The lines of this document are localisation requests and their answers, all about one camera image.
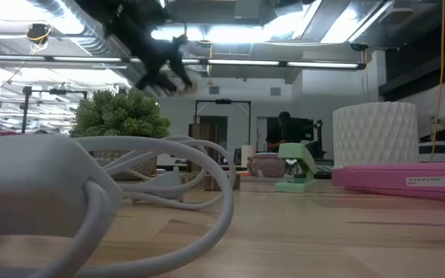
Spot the person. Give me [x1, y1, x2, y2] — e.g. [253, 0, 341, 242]
[265, 110, 294, 153]

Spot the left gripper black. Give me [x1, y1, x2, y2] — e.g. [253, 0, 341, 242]
[75, 0, 194, 96]

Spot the black monitor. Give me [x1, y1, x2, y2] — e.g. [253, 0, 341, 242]
[290, 117, 316, 144]

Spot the long ceiling light bar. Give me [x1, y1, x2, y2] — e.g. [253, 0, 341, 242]
[0, 53, 367, 71]

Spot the mint green stapler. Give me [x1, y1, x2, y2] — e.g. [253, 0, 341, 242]
[273, 142, 319, 195]

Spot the pink stapler box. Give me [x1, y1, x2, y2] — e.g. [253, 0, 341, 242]
[331, 161, 445, 205]

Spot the black overhead camera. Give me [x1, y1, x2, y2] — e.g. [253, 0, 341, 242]
[25, 22, 53, 45]

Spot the white textured lampshade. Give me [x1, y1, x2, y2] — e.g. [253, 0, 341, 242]
[331, 101, 420, 168]

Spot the black metal rig frame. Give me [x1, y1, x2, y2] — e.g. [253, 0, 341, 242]
[21, 86, 90, 134]
[194, 99, 253, 164]

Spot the green plant in grey pot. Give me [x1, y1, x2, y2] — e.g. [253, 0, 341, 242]
[68, 87, 172, 181]

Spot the white power cord with plug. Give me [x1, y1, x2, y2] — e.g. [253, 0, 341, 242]
[0, 133, 236, 278]

